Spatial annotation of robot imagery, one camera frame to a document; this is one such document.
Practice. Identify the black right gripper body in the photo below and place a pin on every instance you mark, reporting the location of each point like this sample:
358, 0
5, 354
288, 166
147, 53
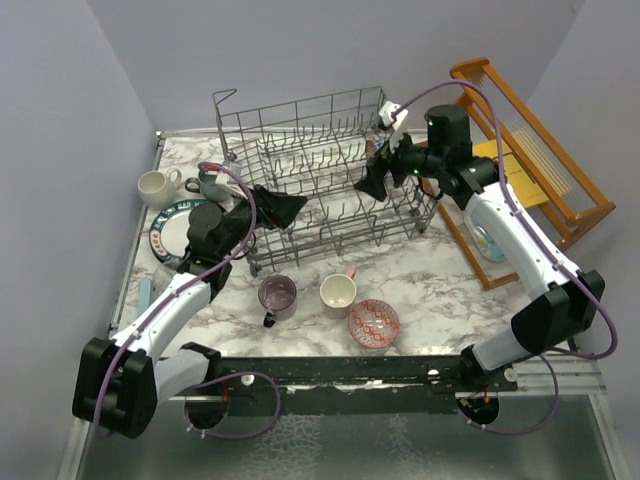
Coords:
419, 160

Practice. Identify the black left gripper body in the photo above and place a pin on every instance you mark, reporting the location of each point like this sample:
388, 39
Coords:
239, 219

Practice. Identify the red patterned bowl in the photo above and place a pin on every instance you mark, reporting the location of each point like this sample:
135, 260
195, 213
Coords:
373, 324
371, 147

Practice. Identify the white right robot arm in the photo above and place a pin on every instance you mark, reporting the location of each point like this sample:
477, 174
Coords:
563, 296

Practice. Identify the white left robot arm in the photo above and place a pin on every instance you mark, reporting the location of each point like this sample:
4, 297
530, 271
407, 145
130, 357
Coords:
122, 380

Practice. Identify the wooden dish drying rack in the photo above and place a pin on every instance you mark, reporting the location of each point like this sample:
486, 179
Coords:
575, 204

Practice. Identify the blue patterned clear dish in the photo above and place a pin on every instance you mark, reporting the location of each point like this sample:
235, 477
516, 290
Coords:
483, 240

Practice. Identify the dark green mug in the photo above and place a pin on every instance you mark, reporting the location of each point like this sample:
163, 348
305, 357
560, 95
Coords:
205, 184

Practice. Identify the round plate dark lettered rim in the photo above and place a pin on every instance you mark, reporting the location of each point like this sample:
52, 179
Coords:
168, 231

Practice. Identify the cream mug at left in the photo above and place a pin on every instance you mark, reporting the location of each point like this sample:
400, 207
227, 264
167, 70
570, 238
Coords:
159, 190

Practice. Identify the clear drinking glass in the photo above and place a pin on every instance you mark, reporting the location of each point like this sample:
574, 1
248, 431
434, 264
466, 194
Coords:
162, 276

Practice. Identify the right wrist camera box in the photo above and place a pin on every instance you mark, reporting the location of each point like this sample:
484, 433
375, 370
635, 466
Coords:
392, 118

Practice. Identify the grey wire dish rack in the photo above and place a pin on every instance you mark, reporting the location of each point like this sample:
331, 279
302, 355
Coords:
315, 147

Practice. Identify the purple mug black handle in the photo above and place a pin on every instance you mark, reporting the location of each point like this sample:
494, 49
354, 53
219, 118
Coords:
277, 295

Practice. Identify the cream mug pink handle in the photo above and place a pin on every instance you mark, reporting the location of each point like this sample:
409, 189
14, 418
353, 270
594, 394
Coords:
338, 293

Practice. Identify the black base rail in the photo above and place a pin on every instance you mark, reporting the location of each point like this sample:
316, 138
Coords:
347, 385

